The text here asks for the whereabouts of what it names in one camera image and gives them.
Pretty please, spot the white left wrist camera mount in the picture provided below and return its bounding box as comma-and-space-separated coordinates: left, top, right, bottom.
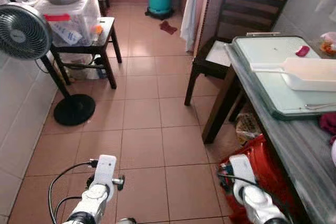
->
94, 155, 118, 201

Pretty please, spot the metal spoon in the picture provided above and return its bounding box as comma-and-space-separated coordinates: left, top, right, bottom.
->
304, 102, 336, 111

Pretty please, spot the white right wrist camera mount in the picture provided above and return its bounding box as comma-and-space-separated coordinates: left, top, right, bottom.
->
229, 154, 256, 188

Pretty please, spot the white plastic bag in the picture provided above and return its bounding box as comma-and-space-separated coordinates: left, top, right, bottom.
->
68, 54, 106, 80

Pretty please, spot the long black left arm cable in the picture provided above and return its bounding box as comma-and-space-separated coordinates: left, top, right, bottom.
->
47, 160, 100, 224

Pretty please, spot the clear plastic storage box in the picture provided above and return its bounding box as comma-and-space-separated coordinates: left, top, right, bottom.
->
34, 0, 101, 46

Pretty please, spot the white flat seat pad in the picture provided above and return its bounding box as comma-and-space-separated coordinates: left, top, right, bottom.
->
206, 40, 232, 67

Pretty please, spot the small dark side table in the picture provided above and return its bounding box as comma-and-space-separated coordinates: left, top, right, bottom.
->
50, 17, 122, 89

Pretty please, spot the white hanging cloth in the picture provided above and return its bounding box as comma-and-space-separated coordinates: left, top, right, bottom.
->
180, 0, 203, 52

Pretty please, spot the small pink item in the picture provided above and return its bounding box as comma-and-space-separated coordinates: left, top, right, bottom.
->
296, 46, 310, 58

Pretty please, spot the red plastic stool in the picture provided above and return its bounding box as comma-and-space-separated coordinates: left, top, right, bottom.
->
218, 134, 310, 224

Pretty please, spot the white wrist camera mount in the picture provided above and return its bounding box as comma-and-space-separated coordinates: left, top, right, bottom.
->
94, 155, 118, 201
229, 154, 256, 188

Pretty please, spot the dark wooden chair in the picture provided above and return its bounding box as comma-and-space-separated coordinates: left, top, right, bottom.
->
184, 0, 302, 106

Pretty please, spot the short black left arm cable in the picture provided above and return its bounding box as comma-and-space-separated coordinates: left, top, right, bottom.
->
52, 195, 85, 223

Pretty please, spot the clear food container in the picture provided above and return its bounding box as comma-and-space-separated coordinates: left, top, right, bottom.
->
319, 31, 336, 58

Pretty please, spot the pale green rimmed tray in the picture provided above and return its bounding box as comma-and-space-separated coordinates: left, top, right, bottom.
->
233, 32, 336, 121

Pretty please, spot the white long-handled plastic container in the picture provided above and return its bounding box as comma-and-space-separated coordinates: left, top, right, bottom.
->
249, 57, 336, 92

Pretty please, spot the maroon cloth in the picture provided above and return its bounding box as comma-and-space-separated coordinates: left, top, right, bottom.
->
319, 111, 336, 145

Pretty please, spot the small red floor cloth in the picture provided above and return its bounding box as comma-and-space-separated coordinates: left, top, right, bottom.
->
159, 20, 178, 35

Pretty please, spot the grey standing fan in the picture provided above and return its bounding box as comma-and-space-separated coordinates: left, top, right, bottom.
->
0, 2, 97, 126

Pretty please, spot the grey wooden table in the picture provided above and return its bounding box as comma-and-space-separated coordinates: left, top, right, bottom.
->
202, 43, 336, 224

